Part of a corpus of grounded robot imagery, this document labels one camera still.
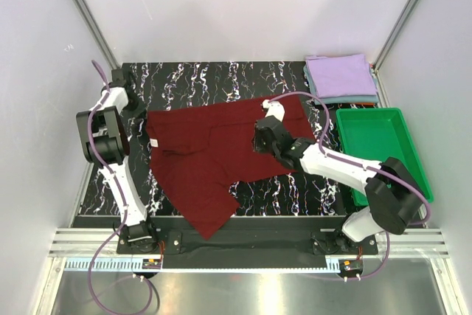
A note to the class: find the dark red t shirt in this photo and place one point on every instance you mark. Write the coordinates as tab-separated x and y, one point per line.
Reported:
197	153

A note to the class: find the right aluminium frame post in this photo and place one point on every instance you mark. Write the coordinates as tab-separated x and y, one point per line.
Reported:
394	34

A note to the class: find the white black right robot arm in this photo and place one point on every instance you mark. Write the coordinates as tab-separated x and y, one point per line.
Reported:
394	197

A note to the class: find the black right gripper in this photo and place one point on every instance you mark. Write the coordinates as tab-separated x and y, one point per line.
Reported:
257	146

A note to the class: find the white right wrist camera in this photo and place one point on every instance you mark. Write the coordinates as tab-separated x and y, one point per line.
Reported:
274	110

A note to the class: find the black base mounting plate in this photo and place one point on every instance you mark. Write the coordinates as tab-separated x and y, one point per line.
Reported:
285	239

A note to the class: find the folded lavender t shirt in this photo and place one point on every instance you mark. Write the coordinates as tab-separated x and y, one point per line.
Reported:
341	76

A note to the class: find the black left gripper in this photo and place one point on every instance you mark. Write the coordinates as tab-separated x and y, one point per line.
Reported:
140	111

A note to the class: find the white slotted cable duct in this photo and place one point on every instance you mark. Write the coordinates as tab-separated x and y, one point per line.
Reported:
146	264

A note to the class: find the aluminium frame post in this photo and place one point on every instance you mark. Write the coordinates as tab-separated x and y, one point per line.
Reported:
96	33
394	34

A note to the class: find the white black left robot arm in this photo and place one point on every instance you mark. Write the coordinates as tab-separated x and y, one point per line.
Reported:
105	145

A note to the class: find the green plastic tray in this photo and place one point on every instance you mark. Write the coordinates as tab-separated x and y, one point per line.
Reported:
380	133

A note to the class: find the left aluminium frame post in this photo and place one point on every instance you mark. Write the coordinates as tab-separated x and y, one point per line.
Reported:
96	33

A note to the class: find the aluminium front rail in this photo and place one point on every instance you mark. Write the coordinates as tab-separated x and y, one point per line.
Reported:
427	243

